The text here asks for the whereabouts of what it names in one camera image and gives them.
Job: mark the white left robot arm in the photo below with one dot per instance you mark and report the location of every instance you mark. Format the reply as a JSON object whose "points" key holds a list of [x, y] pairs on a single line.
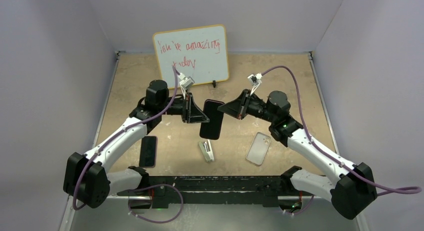
{"points": [[87, 177]]}

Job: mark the silver stapler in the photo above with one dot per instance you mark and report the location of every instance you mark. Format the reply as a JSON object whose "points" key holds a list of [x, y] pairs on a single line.
{"points": [[207, 151]]}

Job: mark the dark smartphone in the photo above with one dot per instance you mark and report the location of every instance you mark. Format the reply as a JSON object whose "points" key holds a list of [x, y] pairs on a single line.
{"points": [[148, 151]]}

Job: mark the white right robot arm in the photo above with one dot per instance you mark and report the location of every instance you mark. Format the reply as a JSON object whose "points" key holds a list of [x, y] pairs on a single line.
{"points": [[343, 183]]}

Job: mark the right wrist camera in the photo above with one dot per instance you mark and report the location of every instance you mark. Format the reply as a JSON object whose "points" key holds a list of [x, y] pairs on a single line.
{"points": [[255, 81]]}

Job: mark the clear beige phone case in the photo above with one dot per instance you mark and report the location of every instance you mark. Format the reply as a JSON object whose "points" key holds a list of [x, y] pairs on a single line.
{"points": [[258, 148]]}

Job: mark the pink smartphone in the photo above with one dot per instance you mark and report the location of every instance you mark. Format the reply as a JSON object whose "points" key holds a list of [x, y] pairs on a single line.
{"points": [[212, 130]]}

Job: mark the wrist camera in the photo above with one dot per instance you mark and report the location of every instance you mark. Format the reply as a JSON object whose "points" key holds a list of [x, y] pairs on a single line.
{"points": [[255, 81], [185, 83]]}

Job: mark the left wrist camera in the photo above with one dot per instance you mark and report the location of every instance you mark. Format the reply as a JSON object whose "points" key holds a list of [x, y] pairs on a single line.
{"points": [[185, 83]]}

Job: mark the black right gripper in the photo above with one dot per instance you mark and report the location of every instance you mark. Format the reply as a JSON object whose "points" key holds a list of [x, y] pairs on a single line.
{"points": [[238, 108]]}

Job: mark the whiteboard with red writing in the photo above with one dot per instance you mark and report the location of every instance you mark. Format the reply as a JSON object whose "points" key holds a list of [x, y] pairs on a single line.
{"points": [[197, 52]]}

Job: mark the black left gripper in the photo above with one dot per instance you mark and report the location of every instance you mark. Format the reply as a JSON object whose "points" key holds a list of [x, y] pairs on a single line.
{"points": [[193, 114]]}

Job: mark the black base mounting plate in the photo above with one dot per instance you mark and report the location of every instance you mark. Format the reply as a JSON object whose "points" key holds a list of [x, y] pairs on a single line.
{"points": [[268, 191]]}

